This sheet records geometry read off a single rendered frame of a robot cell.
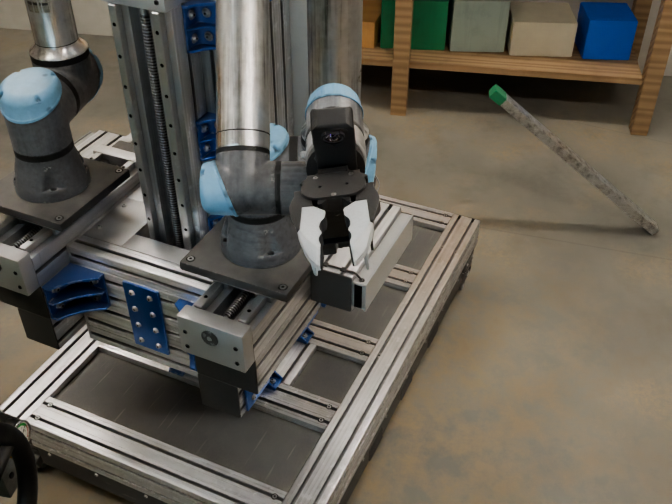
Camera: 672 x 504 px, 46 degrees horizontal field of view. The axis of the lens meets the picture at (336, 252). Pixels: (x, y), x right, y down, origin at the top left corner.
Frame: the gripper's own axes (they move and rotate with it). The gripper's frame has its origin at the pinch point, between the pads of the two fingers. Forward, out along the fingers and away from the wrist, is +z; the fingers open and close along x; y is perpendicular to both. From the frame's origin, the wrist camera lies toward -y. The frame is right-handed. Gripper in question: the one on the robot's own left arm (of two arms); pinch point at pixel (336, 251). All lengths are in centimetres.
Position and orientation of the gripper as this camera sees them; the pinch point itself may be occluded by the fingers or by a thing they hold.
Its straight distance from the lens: 79.3
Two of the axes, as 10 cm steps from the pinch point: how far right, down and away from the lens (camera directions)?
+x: -9.9, 1.2, 0.7
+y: 1.4, 7.8, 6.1
